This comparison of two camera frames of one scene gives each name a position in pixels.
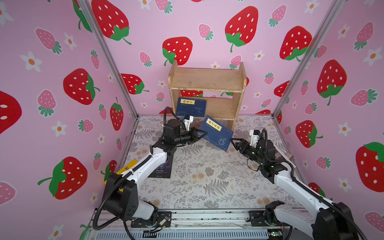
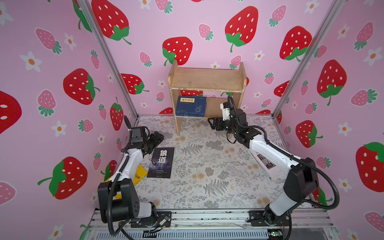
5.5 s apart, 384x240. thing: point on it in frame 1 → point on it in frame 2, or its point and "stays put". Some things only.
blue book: x=217 y=134 → x=191 y=106
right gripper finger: x=239 y=144 → x=216 y=123
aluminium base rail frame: x=198 y=224 stays put
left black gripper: x=192 y=136 → x=155 y=141
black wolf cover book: x=164 y=170 stays put
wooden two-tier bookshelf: x=223 y=110 stays put
